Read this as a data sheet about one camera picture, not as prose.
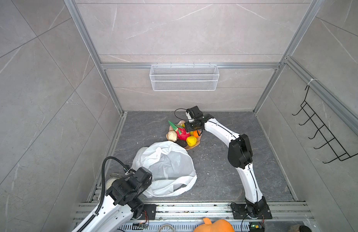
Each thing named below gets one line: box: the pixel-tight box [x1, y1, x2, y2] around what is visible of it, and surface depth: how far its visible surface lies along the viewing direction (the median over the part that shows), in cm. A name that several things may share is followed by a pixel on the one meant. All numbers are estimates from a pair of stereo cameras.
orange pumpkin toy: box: [193, 217, 236, 232], surface depth 66 cm
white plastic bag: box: [132, 141, 198, 198], surface depth 80 cm
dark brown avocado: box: [173, 139, 188, 148], surface depth 95 cm
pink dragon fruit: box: [168, 120, 191, 141], surface depth 97 cm
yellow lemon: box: [186, 135, 198, 147], surface depth 96 cm
